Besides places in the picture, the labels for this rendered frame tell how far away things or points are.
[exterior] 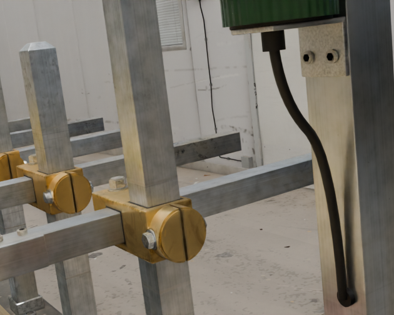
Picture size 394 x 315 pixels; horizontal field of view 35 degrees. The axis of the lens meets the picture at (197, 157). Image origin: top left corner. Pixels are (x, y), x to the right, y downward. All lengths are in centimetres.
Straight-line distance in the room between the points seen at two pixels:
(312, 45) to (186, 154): 59
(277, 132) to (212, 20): 101
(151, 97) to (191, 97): 459
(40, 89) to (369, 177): 50
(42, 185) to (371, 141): 51
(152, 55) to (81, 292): 39
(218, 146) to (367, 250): 61
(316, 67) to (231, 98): 439
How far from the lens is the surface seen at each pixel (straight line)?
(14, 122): 160
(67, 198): 77
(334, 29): 34
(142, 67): 55
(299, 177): 72
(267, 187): 70
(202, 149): 94
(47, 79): 78
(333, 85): 35
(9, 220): 105
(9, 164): 101
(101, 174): 86
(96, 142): 113
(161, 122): 56
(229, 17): 32
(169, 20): 534
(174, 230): 55
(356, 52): 35
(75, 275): 83
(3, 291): 121
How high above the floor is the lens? 112
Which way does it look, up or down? 11 degrees down
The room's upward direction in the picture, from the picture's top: 7 degrees counter-clockwise
